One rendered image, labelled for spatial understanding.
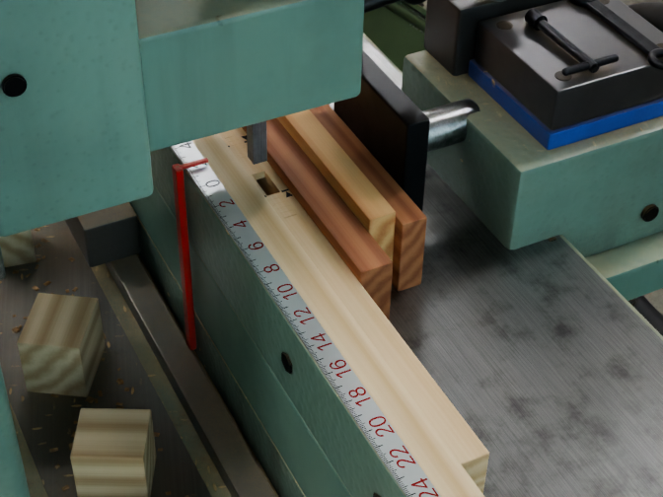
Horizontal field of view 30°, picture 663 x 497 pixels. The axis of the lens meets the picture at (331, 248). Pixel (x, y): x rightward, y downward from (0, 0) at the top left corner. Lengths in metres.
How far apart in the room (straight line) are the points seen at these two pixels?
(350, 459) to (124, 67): 0.21
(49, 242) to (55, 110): 0.35
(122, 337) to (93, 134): 0.27
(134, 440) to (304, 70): 0.23
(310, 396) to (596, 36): 0.29
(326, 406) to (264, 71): 0.18
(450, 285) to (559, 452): 0.13
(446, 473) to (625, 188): 0.28
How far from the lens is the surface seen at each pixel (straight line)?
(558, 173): 0.73
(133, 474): 0.72
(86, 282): 0.88
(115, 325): 0.85
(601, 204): 0.78
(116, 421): 0.73
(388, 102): 0.70
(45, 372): 0.80
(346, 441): 0.59
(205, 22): 0.63
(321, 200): 0.70
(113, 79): 0.58
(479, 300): 0.72
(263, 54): 0.65
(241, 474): 0.73
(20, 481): 0.67
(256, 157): 0.72
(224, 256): 0.69
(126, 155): 0.60
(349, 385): 0.59
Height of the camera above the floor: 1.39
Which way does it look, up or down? 41 degrees down
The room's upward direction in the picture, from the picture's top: 1 degrees clockwise
